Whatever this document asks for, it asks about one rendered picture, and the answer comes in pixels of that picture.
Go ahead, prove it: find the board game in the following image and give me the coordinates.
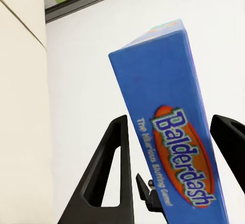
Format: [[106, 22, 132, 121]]
[[108, 18, 229, 224]]

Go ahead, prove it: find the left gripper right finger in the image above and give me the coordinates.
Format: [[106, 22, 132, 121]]
[[210, 115, 245, 194]]

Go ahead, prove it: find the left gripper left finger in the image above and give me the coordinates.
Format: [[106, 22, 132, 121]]
[[57, 115, 135, 224]]

